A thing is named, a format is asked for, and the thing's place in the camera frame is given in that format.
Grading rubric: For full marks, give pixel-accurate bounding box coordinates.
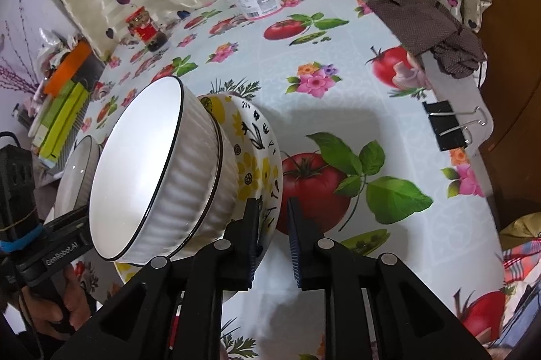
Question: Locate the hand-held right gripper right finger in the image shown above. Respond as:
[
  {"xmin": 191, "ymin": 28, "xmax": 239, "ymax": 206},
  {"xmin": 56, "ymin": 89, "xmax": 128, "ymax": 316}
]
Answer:
[{"xmin": 287, "ymin": 197, "xmax": 493, "ymax": 360}]

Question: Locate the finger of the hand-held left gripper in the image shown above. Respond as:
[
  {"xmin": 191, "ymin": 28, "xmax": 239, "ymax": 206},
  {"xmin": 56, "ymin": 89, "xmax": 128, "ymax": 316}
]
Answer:
[{"xmin": 41, "ymin": 206, "xmax": 91, "ymax": 244}]

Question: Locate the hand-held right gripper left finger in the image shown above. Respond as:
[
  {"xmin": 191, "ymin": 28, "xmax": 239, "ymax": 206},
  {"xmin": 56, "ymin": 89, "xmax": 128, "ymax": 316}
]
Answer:
[{"xmin": 80, "ymin": 197, "xmax": 260, "ymax": 360}]

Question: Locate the large white black-rimmed bowl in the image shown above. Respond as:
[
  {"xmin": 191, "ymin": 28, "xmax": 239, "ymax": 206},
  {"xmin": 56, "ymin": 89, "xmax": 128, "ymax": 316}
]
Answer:
[{"xmin": 54, "ymin": 135, "xmax": 104, "ymax": 219}]

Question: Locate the small white ribbed bowl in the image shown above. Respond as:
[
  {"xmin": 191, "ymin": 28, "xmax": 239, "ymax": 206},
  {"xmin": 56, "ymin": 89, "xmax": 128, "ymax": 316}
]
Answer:
[
  {"xmin": 89, "ymin": 76, "xmax": 222, "ymax": 263},
  {"xmin": 169, "ymin": 115, "xmax": 239, "ymax": 260}
]

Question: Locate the person's left hand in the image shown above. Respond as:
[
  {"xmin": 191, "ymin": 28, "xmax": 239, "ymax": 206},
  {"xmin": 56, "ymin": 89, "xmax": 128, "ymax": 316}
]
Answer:
[{"xmin": 19, "ymin": 263, "xmax": 91, "ymax": 339}]

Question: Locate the lime green box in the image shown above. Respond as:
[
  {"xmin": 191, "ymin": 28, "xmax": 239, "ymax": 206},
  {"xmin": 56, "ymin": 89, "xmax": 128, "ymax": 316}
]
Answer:
[{"xmin": 39, "ymin": 83, "xmax": 91, "ymax": 168}]

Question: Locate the orange box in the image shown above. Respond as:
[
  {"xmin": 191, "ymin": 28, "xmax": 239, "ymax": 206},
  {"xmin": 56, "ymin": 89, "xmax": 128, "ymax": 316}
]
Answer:
[{"xmin": 42, "ymin": 41, "xmax": 93, "ymax": 95}]

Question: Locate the vegetable-print tablecloth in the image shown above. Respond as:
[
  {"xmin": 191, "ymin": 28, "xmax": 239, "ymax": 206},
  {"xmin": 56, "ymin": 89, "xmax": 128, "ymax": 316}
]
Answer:
[{"xmin": 55, "ymin": 0, "xmax": 508, "ymax": 360}]

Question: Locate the black binder clip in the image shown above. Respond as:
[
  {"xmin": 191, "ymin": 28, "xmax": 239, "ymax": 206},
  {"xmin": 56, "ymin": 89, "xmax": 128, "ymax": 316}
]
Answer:
[{"xmin": 422, "ymin": 100, "xmax": 488, "ymax": 151}]

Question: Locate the red-lidded sauce jar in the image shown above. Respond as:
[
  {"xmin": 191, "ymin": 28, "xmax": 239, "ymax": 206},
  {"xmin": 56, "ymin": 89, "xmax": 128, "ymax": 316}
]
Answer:
[{"xmin": 126, "ymin": 7, "xmax": 166, "ymax": 52}]

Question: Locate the yellow cloth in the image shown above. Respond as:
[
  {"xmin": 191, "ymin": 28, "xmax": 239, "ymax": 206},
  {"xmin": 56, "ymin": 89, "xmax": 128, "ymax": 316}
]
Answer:
[{"xmin": 499, "ymin": 212, "xmax": 541, "ymax": 251}]

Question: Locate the plaid cloth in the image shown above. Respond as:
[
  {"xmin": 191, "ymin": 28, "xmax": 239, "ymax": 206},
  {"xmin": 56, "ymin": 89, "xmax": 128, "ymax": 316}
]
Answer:
[{"xmin": 501, "ymin": 237, "xmax": 541, "ymax": 344}]

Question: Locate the brown dotted cloth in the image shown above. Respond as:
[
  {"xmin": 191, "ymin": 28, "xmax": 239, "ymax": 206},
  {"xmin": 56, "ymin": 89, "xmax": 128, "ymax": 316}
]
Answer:
[{"xmin": 366, "ymin": 0, "xmax": 487, "ymax": 79}]

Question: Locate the wooden cabinet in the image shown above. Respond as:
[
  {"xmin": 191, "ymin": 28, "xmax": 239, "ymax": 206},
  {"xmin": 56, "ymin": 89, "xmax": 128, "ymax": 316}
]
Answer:
[{"xmin": 477, "ymin": 0, "xmax": 541, "ymax": 234}]

